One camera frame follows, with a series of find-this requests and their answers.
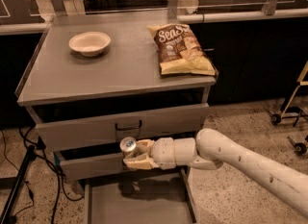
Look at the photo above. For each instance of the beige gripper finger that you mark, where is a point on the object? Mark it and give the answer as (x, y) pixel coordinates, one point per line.
(144, 147)
(142, 162)

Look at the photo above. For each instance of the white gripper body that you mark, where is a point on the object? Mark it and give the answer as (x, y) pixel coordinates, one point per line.
(163, 153)

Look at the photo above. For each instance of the silver redbull can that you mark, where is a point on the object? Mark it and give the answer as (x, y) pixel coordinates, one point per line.
(127, 145)

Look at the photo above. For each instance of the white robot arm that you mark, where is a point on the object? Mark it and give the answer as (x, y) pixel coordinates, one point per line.
(209, 150)

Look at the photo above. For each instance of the grey open bottom drawer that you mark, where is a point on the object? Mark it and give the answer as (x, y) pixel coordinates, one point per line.
(140, 197)

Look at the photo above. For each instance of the grey top drawer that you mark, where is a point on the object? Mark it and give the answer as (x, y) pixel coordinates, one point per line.
(84, 132)

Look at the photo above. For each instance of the grey middle drawer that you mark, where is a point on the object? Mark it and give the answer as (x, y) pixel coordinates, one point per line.
(96, 166)

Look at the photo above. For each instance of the grey metal drawer cabinet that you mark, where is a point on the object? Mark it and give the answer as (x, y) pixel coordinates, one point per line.
(64, 85)

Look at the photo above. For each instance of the brown yellow chip bag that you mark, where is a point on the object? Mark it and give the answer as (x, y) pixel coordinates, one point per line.
(180, 51)

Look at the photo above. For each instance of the white paper bowl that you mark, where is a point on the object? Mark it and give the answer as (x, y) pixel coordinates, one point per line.
(90, 44)

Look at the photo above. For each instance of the black caster wheel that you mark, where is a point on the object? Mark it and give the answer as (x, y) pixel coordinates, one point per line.
(300, 147)

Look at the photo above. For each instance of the yellow wheeled cart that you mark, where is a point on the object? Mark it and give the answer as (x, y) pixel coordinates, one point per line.
(286, 110)

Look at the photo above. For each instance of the black tripod leg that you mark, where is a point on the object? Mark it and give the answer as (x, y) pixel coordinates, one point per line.
(17, 181)

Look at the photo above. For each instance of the white horizontal rail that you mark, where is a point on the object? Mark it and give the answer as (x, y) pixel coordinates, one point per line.
(240, 16)

